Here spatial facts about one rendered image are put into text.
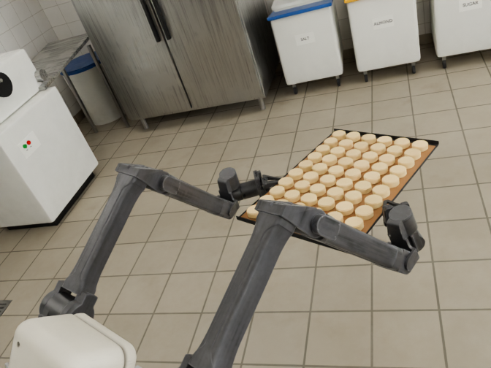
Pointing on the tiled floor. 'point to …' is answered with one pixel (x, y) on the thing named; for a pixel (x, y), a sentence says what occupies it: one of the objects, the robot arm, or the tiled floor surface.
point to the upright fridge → (181, 52)
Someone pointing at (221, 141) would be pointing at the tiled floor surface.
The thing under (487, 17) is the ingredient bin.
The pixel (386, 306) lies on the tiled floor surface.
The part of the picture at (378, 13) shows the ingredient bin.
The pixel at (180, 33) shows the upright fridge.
